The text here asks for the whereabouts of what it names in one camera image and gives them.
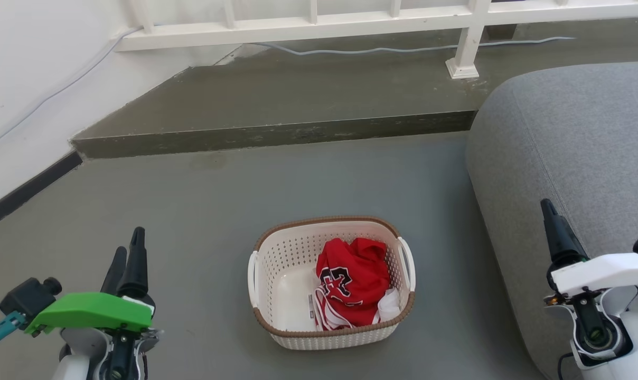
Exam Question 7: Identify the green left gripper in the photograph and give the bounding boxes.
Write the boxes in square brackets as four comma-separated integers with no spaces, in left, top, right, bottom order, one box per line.
[24,227,154,336]

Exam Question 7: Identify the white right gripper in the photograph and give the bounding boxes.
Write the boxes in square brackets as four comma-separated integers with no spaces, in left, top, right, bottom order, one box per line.
[540,198,638,297]

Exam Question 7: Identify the white laundry basket brown rim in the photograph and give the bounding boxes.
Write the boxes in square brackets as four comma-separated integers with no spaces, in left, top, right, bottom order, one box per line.
[247,215,416,351]

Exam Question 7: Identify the grey fabric sofa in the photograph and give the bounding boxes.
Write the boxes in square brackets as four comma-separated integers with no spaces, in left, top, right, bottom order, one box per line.
[465,61,638,380]

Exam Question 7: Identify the black baseboard strip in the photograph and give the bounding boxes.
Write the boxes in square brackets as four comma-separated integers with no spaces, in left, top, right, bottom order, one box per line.
[0,150,83,233]

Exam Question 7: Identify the white cloth piece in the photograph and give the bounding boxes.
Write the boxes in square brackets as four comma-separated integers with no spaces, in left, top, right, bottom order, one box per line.
[376,288,402,324]

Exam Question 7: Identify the red basketball jersey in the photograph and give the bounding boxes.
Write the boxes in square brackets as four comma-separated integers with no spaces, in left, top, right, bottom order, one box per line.
[312,237,392,331]

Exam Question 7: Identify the grey concrete step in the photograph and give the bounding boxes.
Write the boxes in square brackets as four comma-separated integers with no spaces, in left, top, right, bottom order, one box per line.
[70,18,638,159]

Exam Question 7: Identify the white wooden railing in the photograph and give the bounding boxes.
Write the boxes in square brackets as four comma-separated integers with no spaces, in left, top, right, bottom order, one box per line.
[116,0,638,80]

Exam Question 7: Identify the teal cable connector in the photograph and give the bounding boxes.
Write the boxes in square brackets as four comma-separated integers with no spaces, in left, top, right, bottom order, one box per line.
[0,311,27,353]

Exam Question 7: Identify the light grey cable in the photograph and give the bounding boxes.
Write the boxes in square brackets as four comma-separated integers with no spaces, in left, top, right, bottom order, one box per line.
[255,36,577,56]
[0,26,143,152]

